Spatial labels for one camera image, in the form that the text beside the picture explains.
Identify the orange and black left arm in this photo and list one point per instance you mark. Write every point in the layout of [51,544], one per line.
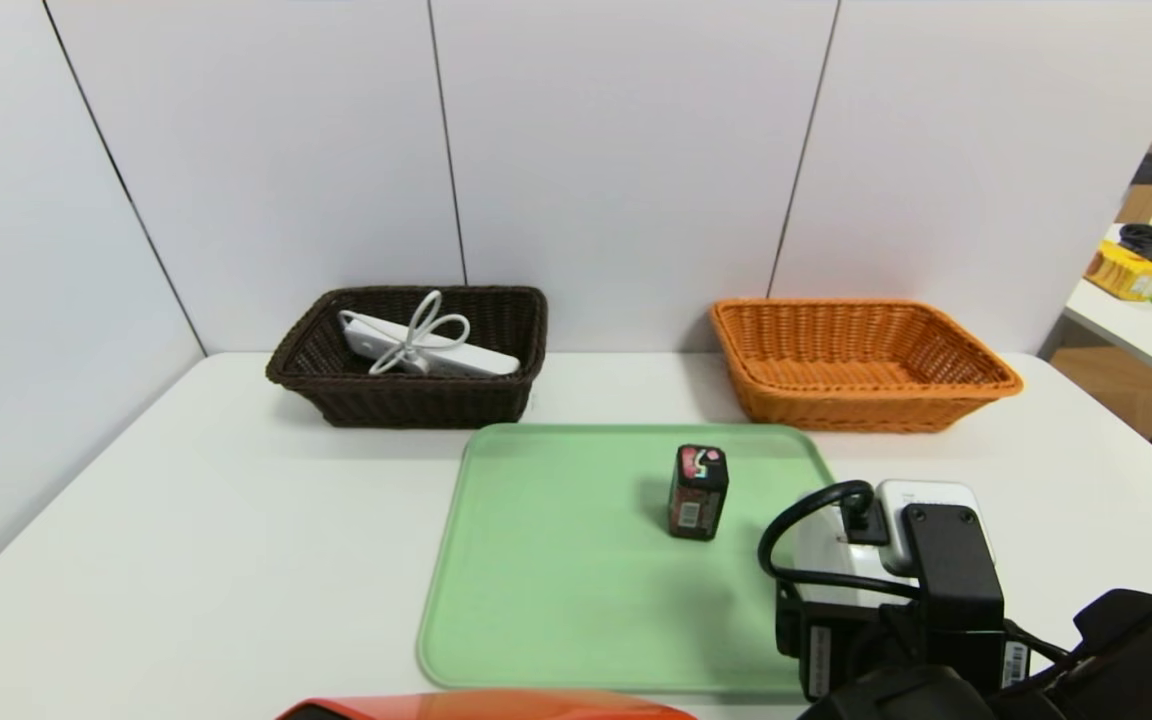
[1146,650]

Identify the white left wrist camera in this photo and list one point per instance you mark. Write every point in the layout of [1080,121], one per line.
[936,495]

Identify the dark brown wicker basket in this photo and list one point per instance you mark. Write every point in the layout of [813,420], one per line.
[406,405]

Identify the yellow box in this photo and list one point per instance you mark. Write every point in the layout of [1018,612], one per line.
[1121,275]

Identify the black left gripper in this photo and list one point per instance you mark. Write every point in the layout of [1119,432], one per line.
[820,657]

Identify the black drink carton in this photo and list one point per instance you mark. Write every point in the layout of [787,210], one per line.
[698,500]

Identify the white side table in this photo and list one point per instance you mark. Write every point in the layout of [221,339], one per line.
[1151,345]

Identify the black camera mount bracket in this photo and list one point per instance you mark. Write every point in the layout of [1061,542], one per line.
[951,580]

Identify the light green plastic tray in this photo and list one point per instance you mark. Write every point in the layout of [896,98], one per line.
[576,600]

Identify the orange wicker basket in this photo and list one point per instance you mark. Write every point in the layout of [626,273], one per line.
[836,410]

